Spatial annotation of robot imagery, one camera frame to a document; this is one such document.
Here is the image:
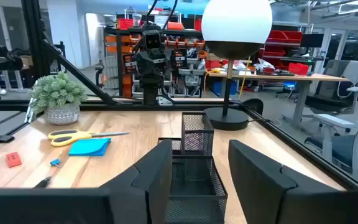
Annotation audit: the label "black mesh desk organizer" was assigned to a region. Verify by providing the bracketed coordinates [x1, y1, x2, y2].
[157, 111, 229, 224]

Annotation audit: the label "black mesh office chair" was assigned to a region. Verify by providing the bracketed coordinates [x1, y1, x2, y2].
[305, 58, 358, 116]

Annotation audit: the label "yellow hanging cable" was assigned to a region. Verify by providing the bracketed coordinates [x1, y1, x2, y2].
[239, 55, 252, 91]

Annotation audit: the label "blue sticky note pad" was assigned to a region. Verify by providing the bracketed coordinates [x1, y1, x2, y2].
[68, 138, 112, 157]

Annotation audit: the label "yellow handled scissors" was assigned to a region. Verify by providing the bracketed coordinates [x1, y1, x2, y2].
[47, 129, 130, 147]

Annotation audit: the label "black lamp cable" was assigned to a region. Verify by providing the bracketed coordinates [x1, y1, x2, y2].
[239, 98, 275, 125]

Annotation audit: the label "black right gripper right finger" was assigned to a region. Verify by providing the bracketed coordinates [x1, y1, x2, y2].
[227, 139, 347, 224]

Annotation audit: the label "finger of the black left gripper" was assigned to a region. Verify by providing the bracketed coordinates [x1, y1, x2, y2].
[123, 53, 137, 75]
[174, 48, 188, 70]

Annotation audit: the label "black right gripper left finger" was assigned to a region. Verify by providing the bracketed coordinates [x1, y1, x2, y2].
[101, 139, 173, 224]

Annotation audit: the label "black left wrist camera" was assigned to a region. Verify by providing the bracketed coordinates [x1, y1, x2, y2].
[143, 30, 163, 50]

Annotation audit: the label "black gel pen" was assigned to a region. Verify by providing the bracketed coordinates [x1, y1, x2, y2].
[32, 175, 53, 189]

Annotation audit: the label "white blue office chair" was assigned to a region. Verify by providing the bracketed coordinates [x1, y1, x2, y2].
[305, 105, 358, 187]

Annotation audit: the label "green potted plant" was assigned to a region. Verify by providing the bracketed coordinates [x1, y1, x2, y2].
[29, 71, 89, 126]

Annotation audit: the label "orange bin storage rack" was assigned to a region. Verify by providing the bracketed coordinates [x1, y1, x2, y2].
[104, 12, 204, 99]

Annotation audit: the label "orange eraser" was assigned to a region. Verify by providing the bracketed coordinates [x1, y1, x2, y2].
[5, 151, 23, 169]

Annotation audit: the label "black aluminium table frame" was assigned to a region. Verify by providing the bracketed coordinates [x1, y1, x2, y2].
[0, 0, 358, 191]

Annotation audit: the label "red bin shelf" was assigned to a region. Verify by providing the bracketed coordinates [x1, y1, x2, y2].
[258, 29, 304, 71]

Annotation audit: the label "wooden office desk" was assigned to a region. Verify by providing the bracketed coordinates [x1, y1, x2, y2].
[206, 70, 351, 128]

